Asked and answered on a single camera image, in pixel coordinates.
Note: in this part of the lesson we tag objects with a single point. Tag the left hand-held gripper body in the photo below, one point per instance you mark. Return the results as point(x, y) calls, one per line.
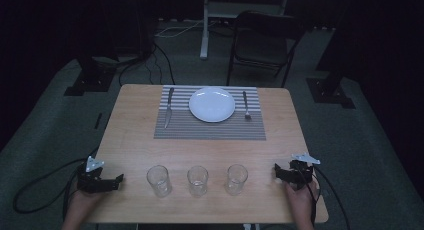
point(91, 183)

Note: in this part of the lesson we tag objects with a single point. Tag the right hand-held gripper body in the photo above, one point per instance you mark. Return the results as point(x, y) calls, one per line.
point(300, 173)

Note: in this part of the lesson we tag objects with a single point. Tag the person's left hand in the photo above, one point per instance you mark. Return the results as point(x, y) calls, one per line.
point(86, 203)

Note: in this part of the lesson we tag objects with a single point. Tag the person's right hand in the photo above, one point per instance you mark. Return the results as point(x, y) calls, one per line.
point(301, 201)

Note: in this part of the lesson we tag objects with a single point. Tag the clear drinking glass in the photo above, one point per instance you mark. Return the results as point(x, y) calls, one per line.
point(159, 181)
point(198, 181)
point(237, 180)

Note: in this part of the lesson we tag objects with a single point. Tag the small black floor object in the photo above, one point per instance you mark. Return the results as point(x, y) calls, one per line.
point(98, 121)

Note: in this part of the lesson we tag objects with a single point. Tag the silver fork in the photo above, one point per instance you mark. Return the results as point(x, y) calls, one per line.
point(246, 105)

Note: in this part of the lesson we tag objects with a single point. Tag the grey striped placemat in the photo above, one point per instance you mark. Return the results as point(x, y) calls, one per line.
point(206, 130)

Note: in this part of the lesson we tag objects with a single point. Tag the silver table knife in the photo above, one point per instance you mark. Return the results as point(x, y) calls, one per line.
point(168, 110)

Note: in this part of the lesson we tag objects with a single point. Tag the black stand base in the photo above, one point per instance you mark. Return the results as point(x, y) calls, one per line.
point(91, 81)
point(328, 91)

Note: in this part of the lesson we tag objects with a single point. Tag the white round plate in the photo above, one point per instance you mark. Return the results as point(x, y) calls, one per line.
point(212, 104)

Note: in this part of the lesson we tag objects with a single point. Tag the black folding chair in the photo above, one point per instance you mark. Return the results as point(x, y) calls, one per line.
point(263, 43)

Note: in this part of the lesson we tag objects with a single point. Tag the white metal stand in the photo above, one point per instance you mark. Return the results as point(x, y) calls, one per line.
point(205, 30)

